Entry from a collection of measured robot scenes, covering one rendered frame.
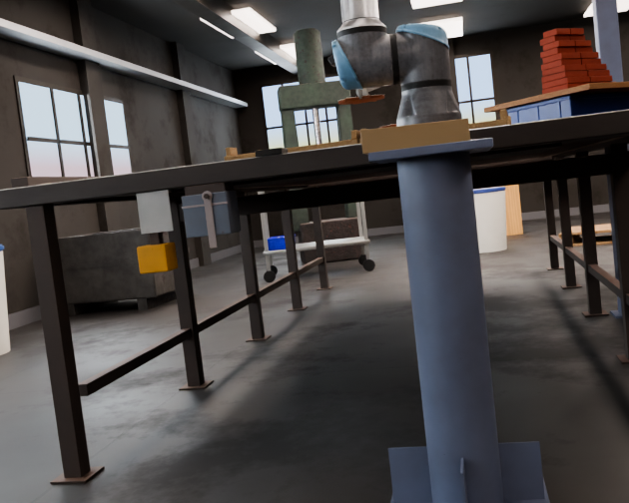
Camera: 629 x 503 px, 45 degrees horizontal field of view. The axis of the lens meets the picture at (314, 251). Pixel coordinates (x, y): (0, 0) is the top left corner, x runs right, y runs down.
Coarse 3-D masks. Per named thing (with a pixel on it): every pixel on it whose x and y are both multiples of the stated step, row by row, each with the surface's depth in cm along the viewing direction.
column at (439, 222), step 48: (480, 144) 161; (432, 192) 169; (432, 240) 170; (432, 288) 172; (480, 288) 174; (432, 336) 173; (480, 336) 173; (432, 384) 175; (480, 384) 173; (432, 432) 177; (480, 432) 174; (432, 480) 180; (480, 480) 174; (528, 480) 179
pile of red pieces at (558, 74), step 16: (544, 32) 279; (560, 32) 275; (576, 32) 278; (544, 48) 279; (560, 48) 275; (576, 48) 278; (544, 64) 280; (560, 64) 273; (576, 64) 276; (592, 64) 278; (544, 80) 281; (560, 80) 274; (576, 80) 273; (592, 80) 277; (608, 80) 281
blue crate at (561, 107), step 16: (576, 96) 249; (592, 96) 252; (608, 96) 256; (624, 96) 260; (512, 112) 272; (528, 112) 265; (544, 112) 259; (560, 112) 252; (576, 112) 250; (592, 112) 253
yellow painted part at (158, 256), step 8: (152, 240) 221; (160, 240) 221; (144, 248) 218; (152, 248) 217; (160, 248) 217; (168, 248) 219; (144, 256) 218; (152, 256) 218; (160, 256) 217; (168, 256) 218; (176, 256) 224; (144, 264) 218; (152, 264) 218; (160, 264) 217; (168, 264) 217; (176, 264) 223; (144, 272) 219; (152, 272) 218
